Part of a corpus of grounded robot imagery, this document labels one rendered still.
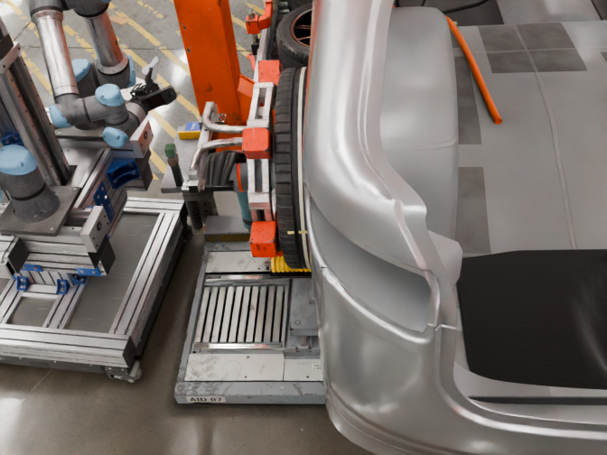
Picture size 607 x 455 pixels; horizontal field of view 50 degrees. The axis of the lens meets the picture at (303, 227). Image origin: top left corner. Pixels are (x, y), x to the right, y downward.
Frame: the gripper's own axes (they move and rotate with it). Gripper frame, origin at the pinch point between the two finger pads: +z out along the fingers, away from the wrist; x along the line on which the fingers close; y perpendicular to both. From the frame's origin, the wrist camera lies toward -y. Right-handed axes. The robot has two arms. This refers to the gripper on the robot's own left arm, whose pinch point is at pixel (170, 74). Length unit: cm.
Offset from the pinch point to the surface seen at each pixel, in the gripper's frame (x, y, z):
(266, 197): 24, -46, -39
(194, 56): 3.6, 1.4, 16.9
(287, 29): 54, 33, 128
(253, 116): 7.3, -41.7, -21.4
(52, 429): 87, 60, -95
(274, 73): 9.2, -36.2, 4.9
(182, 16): -11.5, -2.8, 17.3
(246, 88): 26.5, -4.0, 27.6
